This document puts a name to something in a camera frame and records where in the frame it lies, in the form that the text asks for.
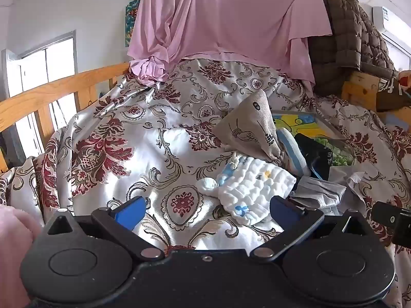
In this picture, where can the brown quilted jacket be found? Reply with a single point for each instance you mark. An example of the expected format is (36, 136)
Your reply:
(346, 38)

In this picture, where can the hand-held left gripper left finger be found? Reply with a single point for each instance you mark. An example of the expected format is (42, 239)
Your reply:
(130, 211)

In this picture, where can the pink bed sheet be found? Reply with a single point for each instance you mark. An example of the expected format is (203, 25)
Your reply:
(224, 16)

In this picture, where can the grey face mask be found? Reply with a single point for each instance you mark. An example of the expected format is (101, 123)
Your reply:
(318, 189)

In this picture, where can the white crumpled tissue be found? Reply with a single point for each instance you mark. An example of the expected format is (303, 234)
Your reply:
(353, 179)

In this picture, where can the white quilted baby cloth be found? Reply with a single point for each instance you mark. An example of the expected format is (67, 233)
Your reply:
(250, 183)

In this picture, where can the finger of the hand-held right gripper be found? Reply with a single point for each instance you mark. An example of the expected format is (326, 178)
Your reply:
(388, 215)

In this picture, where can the floral satin blanket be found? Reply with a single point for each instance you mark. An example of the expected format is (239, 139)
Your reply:
(128, 166)

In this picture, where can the clear tray with colourful drawing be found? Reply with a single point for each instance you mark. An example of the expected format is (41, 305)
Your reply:
(308, 122)

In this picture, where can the brown lettered cloth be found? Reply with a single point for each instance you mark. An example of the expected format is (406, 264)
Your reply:
(390, 93)

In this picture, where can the black printed cloth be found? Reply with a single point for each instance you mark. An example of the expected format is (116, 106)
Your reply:
(308, 150)

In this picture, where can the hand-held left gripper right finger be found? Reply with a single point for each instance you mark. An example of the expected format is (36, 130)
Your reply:
(284, 213)

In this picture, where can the pink fleece clothing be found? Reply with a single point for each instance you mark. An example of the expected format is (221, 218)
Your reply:
(16, 247)

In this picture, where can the wooden bed frame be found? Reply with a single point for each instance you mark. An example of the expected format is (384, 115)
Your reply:
(359, 89)

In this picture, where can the striped white cloth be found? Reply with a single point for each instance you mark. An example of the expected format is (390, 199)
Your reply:
(292, 150)

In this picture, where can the white air conditioner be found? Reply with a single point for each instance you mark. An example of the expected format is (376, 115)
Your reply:
(391, 19)

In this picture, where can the teal wall poster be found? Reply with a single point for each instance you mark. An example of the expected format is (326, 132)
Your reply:
(131, 22)

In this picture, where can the white window frame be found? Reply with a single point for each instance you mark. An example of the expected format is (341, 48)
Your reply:
(35, 61)

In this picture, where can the light blue cloth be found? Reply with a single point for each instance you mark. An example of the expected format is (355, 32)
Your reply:
(396, 120)

